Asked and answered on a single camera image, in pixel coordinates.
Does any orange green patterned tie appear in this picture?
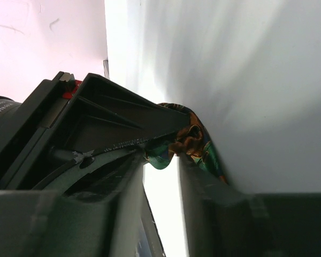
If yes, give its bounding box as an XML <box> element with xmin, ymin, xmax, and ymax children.
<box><xmin>143</xmin><ymin>103</ymin><xmax>228</xmax><ymax>184</ymax></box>

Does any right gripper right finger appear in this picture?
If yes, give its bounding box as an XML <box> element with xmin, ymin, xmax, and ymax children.
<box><xmin>179</xmin><ymin>155</ymin><xmax>321</xmax><ymax>256</ymax></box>

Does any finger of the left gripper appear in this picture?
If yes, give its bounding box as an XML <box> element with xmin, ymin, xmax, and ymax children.
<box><xmin>50</xmin><ymin>73</ymin><xmax>189</xmax><ymax>161</ymax></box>

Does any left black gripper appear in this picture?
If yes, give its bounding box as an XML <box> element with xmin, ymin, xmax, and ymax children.
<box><xmin>0</xmin><ymin>72</ymin><xmax>77</xmax><ymax>189</ymax></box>

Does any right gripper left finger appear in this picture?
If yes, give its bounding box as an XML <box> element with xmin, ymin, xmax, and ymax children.
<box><xmin>0</xmin><ymin>150</ymin><xmax>165</xmax><ymax>256</ymax></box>

